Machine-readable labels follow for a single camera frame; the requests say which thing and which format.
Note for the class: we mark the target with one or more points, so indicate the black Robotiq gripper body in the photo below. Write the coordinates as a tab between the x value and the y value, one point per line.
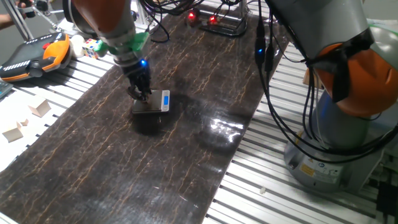
136	73

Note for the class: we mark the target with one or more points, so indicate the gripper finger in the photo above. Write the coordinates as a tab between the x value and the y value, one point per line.
133	91
146	90

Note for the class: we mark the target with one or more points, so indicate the person's forearm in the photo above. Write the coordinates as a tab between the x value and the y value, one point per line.
6	20

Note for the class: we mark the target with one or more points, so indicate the grey orange KUKA arm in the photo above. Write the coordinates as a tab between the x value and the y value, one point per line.
329	31

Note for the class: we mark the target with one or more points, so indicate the white digital scale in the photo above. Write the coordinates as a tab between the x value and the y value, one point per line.
157	104

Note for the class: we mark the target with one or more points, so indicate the white round object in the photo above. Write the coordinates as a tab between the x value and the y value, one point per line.
77	45

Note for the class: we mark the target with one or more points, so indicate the Rubik's cube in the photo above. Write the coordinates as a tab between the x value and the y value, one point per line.
90	48

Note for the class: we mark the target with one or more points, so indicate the red lit round device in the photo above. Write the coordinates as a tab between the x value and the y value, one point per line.
192	17

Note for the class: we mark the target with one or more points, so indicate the dark marble pattern mat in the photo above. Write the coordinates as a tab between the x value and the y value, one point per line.
124	171

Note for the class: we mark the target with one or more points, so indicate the red lit small device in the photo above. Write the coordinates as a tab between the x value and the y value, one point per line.
212	19

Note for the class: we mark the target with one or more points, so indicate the large pale wooden block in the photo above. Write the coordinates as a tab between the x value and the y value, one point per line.
39	107
13	133

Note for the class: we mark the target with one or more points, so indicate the orange grey teach pendant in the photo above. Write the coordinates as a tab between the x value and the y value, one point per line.
34	59

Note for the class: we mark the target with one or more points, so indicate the tiny pale wooden piece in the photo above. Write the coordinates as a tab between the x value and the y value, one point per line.
24	122

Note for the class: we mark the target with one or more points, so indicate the grey metal tripod leg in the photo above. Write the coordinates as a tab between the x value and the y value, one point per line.
18	18

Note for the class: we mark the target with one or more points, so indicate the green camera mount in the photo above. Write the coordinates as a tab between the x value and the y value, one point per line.
140	42

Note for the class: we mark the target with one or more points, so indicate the black metal stand frame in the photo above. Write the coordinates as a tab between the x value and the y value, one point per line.
227	30

